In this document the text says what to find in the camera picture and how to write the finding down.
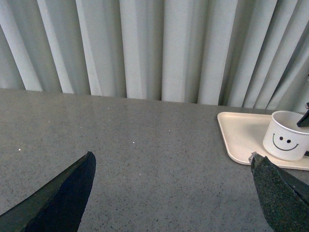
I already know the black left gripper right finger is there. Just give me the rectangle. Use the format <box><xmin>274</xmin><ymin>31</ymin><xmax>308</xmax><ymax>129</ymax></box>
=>
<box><xmin>249</xmin><ymin>152</ymin><xmax>309</xmax><ymax>232</ymax></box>

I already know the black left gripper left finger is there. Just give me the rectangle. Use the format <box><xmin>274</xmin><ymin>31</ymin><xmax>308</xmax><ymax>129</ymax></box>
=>
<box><xmin>0</xmin><ymin>152</ymin><xmax>96</xmax><ymax>232</ymax></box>

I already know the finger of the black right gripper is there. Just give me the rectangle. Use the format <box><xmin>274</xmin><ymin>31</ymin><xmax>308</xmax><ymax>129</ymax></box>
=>
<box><xmin>297</xmin><ymin>102</ymin><xmax>309</xmax><ymax>128</ymax></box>

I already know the white smiley mug black handle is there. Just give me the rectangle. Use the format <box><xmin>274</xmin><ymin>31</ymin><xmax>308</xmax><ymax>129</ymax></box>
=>
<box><xmin>263</xmin><ymin>111</ymin><xmax>309</xmax><ymax>161</ymax></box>

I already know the beige rectangular tray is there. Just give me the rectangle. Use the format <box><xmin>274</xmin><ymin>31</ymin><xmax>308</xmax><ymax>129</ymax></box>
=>
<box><xmin>217</xmin><ymin>112</ymin><xmax>309</xmax><ymax>171</ymax></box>

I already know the grey-white pleated curtain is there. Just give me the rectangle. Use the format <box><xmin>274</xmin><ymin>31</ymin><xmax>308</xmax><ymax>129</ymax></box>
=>
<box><xmin>0</xmin><ymin>0</ymin><xmax>309</xmax><ymax>112</ymax></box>

